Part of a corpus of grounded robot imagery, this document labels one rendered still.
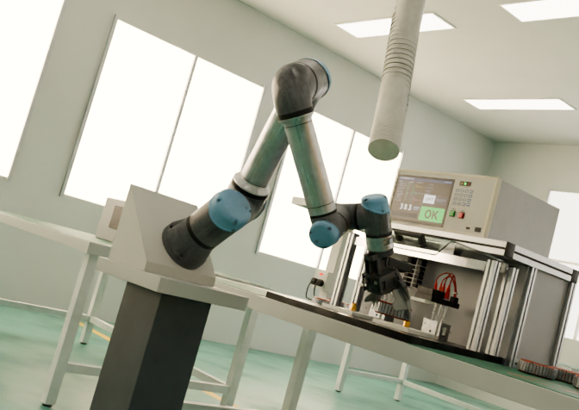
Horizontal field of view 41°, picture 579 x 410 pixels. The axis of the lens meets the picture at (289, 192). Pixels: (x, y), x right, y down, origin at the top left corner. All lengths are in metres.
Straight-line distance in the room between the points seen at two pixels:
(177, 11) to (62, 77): 1.30
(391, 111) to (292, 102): 2.02
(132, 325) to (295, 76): 0.82
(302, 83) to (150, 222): 0.60
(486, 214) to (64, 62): 4.91
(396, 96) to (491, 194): 1.56
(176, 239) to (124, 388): 0.43
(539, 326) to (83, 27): 5.16
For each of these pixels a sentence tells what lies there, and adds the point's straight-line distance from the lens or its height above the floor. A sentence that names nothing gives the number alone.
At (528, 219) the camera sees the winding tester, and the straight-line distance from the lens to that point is 2.70.
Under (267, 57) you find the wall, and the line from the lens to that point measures 7.93.
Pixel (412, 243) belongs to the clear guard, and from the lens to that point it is 2.33.
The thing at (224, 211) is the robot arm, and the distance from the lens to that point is 2.08.
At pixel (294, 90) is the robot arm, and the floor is 1.29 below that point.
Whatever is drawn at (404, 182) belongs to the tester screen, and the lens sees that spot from 2.78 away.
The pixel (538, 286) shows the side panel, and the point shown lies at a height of 1.02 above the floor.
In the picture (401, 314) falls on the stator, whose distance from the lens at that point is 2.19.
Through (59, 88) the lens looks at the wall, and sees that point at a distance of 6.82.
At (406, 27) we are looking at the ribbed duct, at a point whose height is 2.27.
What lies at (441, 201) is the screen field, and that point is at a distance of 2.65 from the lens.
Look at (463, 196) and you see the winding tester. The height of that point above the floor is 1.24.
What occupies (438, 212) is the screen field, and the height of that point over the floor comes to 1.18.
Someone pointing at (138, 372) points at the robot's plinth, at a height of 0.48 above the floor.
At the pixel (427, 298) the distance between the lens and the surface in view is 2.48.
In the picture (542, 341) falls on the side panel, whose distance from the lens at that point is 2.70.
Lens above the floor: 0.84
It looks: 6 degrees up
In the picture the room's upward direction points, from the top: 15 degrees clockwise
